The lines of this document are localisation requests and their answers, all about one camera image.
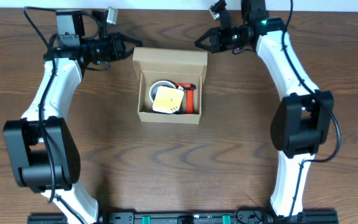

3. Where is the yellow sticky note pad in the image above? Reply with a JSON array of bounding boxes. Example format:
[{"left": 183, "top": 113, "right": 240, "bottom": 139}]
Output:
[{"left": 152, "top": 86, "right": 184, "bottom": 114}]

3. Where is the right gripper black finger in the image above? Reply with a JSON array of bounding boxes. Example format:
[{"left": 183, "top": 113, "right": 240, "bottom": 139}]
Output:
[
  {"left": 195, "top": 40, "right": 216, "bottom": 52},
  {"left": 195, "top": 29, "right": 212, "bottom": 45}
]

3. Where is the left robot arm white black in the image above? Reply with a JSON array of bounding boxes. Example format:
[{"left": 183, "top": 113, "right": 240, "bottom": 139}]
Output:
[{"left": 3, "top": 7, "right": 142, "bottom": 223}]

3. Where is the orange utility knife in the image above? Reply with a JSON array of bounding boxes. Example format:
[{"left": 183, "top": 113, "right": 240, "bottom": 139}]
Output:
[{"left": 175, "top": 83, "right": 196, "bottom": 90}]

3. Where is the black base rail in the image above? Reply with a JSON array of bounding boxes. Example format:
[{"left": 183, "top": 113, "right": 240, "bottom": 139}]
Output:
[{"left": 27, "top": 210, "right": 339, "bottom": 224}]

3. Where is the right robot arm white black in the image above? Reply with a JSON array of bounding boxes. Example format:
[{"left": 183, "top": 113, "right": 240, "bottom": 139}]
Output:
[{"left": 195, "top": 1, "right": 337, "bottom": 222}]

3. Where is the white tape roll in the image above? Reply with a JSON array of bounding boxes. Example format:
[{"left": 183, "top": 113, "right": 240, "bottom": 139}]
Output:
[{"left": 149, "top": 80, "right": 176, "bottom": 103}]

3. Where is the brown cardboard box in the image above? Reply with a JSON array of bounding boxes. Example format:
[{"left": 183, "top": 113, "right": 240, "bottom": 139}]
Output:
[{"left": 132, "top": 47, "right": 208, "bottom": 124}]

